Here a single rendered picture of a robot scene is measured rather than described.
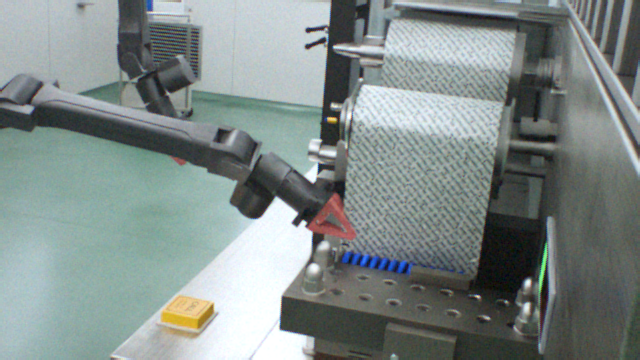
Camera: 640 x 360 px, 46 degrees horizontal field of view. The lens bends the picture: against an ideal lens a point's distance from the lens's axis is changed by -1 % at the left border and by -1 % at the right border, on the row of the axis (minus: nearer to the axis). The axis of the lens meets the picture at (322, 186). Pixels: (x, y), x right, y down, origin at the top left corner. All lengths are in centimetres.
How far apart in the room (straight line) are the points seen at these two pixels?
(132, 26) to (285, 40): 547
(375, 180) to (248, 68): 606
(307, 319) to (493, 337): 27
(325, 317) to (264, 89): 618
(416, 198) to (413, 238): 7
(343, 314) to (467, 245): 26
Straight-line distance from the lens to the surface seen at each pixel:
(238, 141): 130
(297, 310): 117
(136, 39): 172
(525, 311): 114
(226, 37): 734
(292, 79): 717
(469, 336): 113
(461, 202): 126
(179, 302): 137
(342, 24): 158
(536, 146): 128
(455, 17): 163
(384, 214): 129
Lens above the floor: 154
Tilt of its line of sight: 18 degrees down
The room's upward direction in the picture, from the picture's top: 5 degrees clockwise
